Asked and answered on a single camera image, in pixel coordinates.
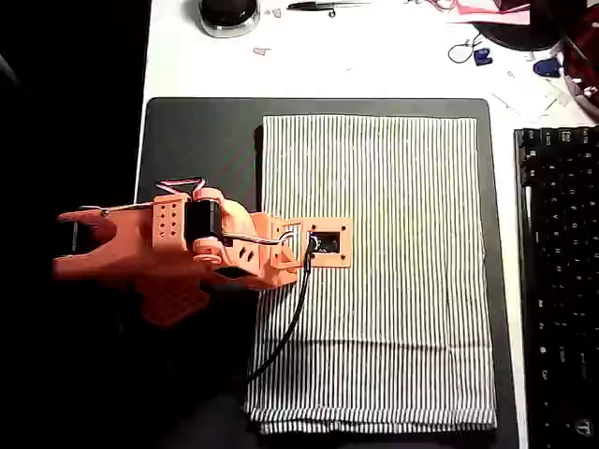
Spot white paper sheet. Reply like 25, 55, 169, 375
489, 77, 575, 118

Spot black camera cable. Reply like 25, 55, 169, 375
247, 236, 319, 381

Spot black keyboard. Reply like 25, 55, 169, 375
513, 124, 599, 449

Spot black thread snips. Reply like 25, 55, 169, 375
286, 0, 373, 19

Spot black round device silver rim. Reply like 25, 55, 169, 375
198, 0, 261, 38

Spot striped grey cloth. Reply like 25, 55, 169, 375
243, 114, 498, 435

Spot pink paper sheet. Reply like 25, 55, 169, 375
444, 0, 533, 25

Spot black round stand base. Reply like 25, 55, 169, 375
472, 0, 562, 51

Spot black desk mat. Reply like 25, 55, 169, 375
133, 96, 520, 449

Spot thin black wire loop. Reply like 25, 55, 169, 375
447, 35, 486, 65

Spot red patterned fabric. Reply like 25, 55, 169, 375
559, 4, 599, 118

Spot blue plastic piece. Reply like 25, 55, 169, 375
533, 56, 565, 79

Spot orange camera mount with camera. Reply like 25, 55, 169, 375
280, 215, 353, 270

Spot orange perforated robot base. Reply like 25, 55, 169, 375
139, 275, 211, 328

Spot red white servo wire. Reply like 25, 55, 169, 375
156, 176, 207, 197

